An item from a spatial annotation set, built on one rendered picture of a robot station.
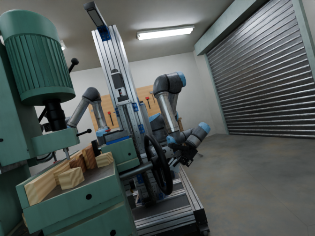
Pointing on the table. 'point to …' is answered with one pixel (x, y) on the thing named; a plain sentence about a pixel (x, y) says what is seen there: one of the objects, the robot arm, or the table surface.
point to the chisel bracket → (55, 141)
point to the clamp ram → (96, 147)
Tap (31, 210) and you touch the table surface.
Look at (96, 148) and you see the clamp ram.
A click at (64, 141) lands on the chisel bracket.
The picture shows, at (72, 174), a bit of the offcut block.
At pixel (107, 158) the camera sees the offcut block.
